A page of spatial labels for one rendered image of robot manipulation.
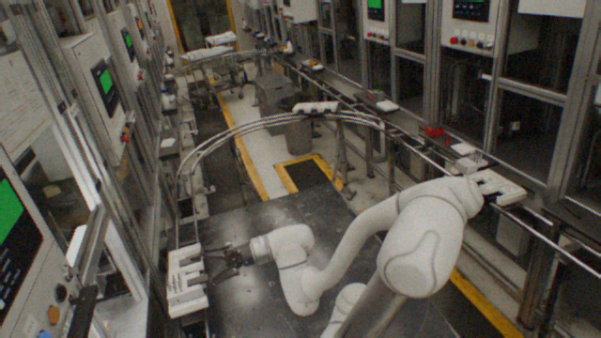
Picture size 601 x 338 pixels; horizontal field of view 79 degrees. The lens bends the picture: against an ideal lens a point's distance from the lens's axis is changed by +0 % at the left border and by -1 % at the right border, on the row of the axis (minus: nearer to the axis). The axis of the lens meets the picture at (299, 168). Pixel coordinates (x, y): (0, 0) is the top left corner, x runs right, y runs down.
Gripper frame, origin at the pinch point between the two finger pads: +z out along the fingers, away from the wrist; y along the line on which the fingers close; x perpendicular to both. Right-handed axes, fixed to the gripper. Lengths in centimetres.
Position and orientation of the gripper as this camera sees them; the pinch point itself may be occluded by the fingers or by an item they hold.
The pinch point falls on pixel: (191, 271)
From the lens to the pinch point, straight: 128.4
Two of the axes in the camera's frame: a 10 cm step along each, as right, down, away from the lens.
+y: -1.3, -8.7, -4.8
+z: -9.5, 2.6, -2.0
